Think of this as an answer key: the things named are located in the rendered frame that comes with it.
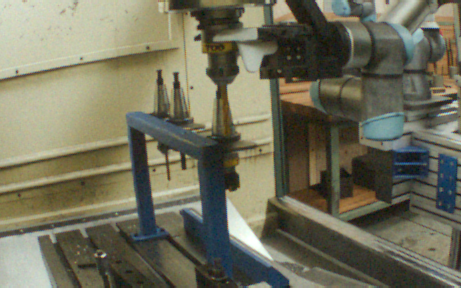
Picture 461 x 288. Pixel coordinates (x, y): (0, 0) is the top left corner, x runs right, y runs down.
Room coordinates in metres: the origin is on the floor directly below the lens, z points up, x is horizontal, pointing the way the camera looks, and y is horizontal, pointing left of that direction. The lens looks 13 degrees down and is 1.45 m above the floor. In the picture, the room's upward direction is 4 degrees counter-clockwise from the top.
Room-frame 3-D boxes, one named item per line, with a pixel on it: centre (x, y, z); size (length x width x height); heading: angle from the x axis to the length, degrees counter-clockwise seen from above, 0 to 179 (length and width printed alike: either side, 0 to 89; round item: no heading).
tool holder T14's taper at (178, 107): (1.26, 0.10, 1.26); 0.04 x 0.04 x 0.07
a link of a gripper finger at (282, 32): (0.76, -0.07, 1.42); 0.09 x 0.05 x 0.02; 129
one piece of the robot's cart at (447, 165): (1.47, -0.64, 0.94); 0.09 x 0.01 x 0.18; 25
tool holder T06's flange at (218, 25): (0.76, 0.00, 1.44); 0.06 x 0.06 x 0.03
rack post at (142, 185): (1.39, 0.23, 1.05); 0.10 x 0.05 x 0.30; 115
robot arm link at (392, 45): (0.88, -0.26, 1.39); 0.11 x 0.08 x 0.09; 115
